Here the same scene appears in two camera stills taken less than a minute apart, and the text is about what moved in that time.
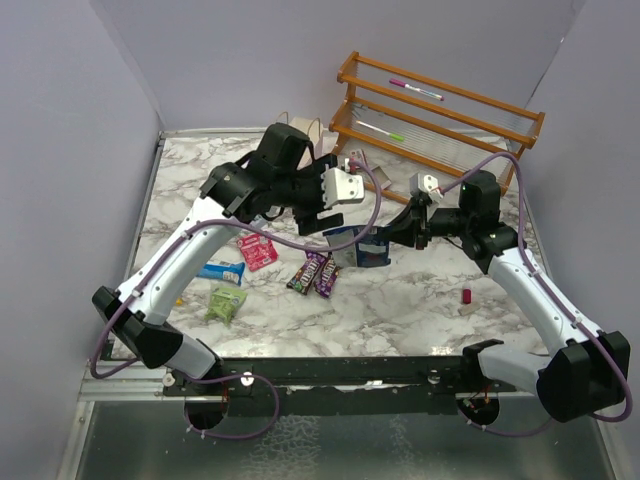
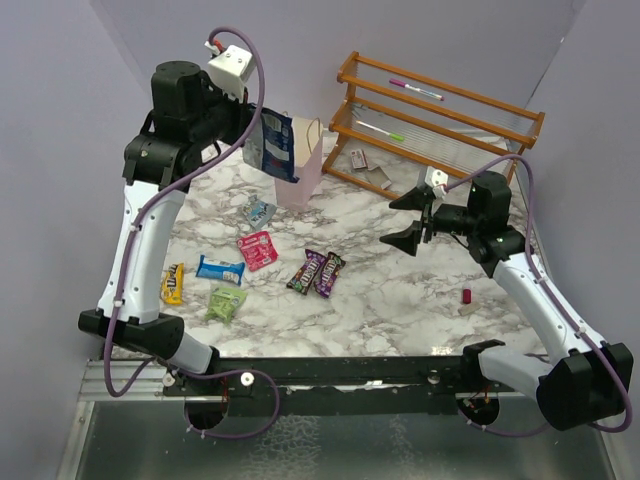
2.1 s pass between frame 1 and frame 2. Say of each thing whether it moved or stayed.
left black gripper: moved
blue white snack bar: stayed
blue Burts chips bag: moved
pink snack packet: stayed
